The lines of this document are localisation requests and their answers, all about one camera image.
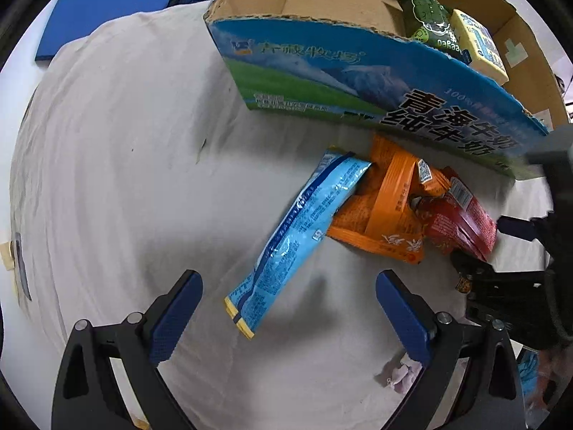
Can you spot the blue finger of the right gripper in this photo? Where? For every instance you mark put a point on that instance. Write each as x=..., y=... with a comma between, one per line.
x=524, y=229
x=498, y=290

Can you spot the grey table cloth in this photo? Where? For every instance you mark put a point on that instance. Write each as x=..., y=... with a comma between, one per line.
x=137, y=160

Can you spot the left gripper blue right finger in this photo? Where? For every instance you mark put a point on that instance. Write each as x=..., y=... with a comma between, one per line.
x=489, y=395

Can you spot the cardboard milk box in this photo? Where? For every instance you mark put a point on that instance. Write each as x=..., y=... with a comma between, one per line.
x=350, y=60

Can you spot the white blue tissue pack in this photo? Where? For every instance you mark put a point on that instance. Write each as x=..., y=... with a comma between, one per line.
x=477, y=47

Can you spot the red snack packet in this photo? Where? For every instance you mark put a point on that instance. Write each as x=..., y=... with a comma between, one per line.
x=457, y=220

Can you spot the blue foam mat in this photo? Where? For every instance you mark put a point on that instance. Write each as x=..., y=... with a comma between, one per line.
x=71, y=20

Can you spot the blue snack packet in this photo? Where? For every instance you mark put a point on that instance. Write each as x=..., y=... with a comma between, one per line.
x=298, y=234

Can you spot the orange snack packet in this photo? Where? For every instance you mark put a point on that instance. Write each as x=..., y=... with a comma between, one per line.
x=378, y=217

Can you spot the green snack packet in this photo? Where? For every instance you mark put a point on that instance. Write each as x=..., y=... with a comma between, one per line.
x=428, y=22

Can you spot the purple knotted cloth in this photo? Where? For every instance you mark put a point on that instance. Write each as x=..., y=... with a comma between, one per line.
x=400, y=373

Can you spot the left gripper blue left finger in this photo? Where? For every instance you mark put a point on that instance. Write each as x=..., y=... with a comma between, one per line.
x=87, y=395

